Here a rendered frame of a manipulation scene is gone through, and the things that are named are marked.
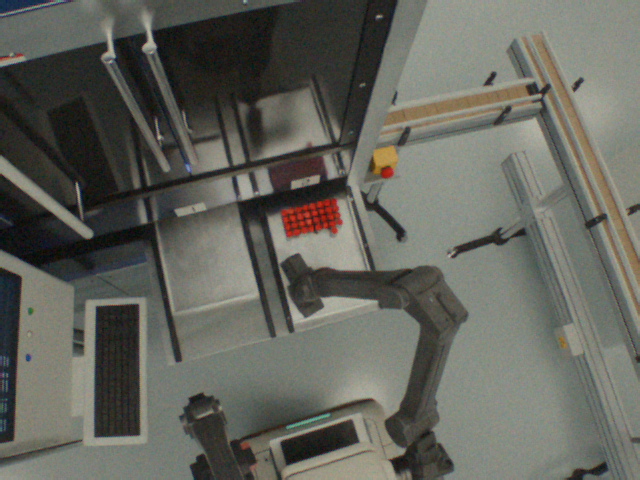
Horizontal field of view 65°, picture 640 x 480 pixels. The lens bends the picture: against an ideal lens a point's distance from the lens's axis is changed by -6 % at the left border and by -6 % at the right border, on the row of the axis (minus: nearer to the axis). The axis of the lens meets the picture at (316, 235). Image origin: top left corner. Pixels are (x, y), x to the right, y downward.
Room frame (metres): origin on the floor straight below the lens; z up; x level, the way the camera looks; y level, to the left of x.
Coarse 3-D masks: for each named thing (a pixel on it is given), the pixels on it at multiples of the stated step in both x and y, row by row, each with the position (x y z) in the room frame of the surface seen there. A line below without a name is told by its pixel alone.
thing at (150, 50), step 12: (144, 48) 0.41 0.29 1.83; (156, 48) 0.41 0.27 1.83; (156, 60) 0.41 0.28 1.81; (156, 72) 0.40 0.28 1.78; (168, 84) 0.41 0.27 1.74; (168, 96) 0.40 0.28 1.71; (168, 108) 0.40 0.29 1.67; (180, 120) 0.41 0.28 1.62; (180, 132) 0.40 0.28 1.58; (192, 144) 0.41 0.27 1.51; (192, 156) 0.40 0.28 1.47
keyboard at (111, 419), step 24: (96, 312) 0.10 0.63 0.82; (120, 312) 0.11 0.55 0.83; (96, 336) 0.03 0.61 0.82; (120, 336) 0.04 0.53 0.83; (96, 360) -0.04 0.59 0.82; (120, 360) -0.03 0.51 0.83; (96, 384) -0.11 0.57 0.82; (120, 384) -0.10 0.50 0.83; (96, 408) -0.18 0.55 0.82; (120, 408) -0.17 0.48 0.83; (96, 432) -0.25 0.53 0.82; (120, 432) -0.23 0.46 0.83
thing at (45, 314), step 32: (0, 256) 0.15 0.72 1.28; (0, 288) 0.08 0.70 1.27; (32, 288) 0.11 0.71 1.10; (64, 288) 0.14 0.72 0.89; (0, 320) 0.01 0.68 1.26; (32, 320) 0.03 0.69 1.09; (64, 320) 0.05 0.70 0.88; (0, 352) -0.06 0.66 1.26; (32, 352) -0.05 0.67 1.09; (64, 352) -0.04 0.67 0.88; (0, 384) -0.13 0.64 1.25; (32, 384) -0.13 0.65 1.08; (64, 384) -0.13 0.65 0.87; (0, 416) -0.20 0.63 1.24; (32, 416) -0.21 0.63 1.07; (64, 416) -0.22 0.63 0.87; (0, 448) -0.27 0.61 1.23; (32, 448) -0.29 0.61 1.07
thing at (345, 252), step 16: (272, 224) 0.47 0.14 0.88; (352, 224) 0.52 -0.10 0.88; (272, 240) 0.42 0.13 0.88; (304, 240) 0.44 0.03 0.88; (320, 240) 0.45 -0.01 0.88; (336, 240) 0.46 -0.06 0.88; (352, 240) 0.47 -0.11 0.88; (288, 256) 0.38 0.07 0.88; (304, 256) 0.39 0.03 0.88; (320, 256) 0.40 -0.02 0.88; (336, 256) 0.41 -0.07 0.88; (352, 256) 0.42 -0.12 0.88; (288, 304) 0.23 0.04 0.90; (336, 304) 0.26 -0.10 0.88; (352, 304) 0.27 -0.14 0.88; (368, 304) 0.28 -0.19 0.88
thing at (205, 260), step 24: (192, 216) 0.45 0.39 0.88; (216, 216) 0.46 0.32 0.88; (168, 240) 0.36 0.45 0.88; (192, 240) 0.37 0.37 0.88; (216, 240) 0.38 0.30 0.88; (240, 240) 0.40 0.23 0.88; (168, 264) 0.28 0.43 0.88; (192, 264) 0.30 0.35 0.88; (216, 264) 0.31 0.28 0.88; (240, 264) 0.33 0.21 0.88; (168, 288) 0.21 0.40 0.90; (192, 288) 0.22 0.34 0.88; (216, 288) 0.24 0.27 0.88; (240, 288) 0.25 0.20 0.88
